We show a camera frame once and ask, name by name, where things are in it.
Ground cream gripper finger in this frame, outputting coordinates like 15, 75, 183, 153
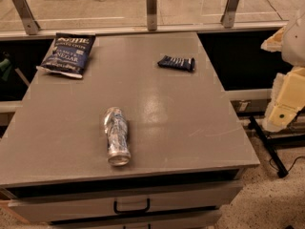
262, 67, 305, 132
260, 27, 285, 52

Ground blue rxbar blueberry bar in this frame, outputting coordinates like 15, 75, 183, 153
157, 55, 195, 73

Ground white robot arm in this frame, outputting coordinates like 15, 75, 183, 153
261, 9, 305, 132

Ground silver redbull can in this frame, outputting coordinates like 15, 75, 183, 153
103, 107, 131, 167

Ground black floor stand bar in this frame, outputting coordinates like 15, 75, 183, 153
248, 116, 289, 178

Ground blue kettle chips bag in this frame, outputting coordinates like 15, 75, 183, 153
36, 32, 95, 79

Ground horizontal metal railing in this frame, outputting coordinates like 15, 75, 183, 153
0, 20, 288, 41

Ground right metal railing bracket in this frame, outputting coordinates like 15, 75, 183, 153
220, 0, 239, 28

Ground metal railing bracket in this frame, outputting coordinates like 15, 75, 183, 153
220, 0, 239, 28
11, 0, 40, 35
146, 0, 157, 31

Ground black cable on floor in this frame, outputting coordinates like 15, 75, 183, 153
269, 155, 305, 174

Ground middle metal railing bracket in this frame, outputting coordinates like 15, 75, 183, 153
146, 0, 157, 31

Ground lower drawer with black handle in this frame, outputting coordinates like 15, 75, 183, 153
51, 210, 221, 229

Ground drawer with black handle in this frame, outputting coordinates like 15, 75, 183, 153
9, 180, 242, 222
51, 210, 221, 229

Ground left metal railing bracket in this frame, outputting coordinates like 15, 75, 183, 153
11, 0, 40, 35

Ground top drawer with black handle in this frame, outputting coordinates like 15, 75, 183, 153
9, 180, 242, 222

